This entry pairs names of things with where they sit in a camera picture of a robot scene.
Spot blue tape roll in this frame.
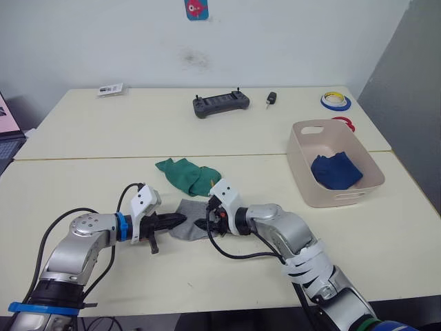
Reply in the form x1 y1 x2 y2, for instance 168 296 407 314
320 93 353 112

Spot red tape roll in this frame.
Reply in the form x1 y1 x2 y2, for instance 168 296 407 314
331 116 358 134

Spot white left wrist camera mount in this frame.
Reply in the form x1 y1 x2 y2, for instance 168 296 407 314
129 184 163 245

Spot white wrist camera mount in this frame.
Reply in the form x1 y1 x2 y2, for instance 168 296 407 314
129 184 163 245
208 178 243 236

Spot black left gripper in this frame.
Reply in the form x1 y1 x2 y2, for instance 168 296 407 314
137 212 188 255

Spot clear labelled plastic packet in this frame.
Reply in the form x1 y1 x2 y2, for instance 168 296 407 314
96 82 126 98

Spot green sock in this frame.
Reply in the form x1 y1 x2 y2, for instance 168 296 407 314
187 165 223 198
154 157 203 194

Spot folded dark blue sock pair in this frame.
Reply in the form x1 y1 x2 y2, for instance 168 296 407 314
310 151 365 191

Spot grey sock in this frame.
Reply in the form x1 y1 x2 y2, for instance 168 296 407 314
167 198 222 243

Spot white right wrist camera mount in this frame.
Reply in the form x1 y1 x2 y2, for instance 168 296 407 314
208 178 243 236

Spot dark grey remote controller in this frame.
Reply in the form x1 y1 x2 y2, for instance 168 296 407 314
192 90 252 119

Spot black cables under table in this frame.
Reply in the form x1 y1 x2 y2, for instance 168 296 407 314
77 315 142 331

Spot beige plastic container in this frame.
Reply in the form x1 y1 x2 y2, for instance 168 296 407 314
286 119 386 209

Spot laptop with pink screen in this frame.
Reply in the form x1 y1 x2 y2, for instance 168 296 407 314
0 90 28 175

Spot blue wall sticker red fish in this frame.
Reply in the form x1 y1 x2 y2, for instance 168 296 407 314
183 0 210 22

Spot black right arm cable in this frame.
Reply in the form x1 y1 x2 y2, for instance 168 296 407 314
205 225 287 266

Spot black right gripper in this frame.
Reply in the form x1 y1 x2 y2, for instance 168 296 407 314
194 194 231 239

